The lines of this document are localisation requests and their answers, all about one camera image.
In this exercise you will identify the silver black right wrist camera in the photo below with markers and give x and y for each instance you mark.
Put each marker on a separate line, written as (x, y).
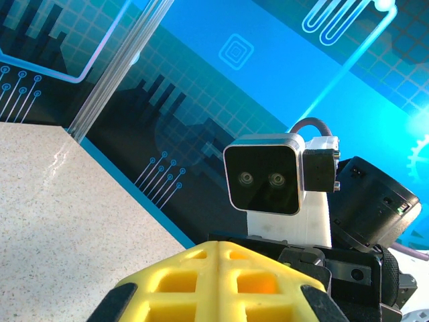
(261, 181)

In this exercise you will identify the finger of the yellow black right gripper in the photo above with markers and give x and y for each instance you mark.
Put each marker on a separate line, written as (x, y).
(308, 265)

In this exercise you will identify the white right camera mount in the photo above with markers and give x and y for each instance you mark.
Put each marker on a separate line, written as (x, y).
(301, 228)

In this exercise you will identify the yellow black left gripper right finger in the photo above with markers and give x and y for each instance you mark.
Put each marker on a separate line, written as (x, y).
(288, 302)

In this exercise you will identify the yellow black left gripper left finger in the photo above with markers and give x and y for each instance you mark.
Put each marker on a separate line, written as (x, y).
(147, 302)

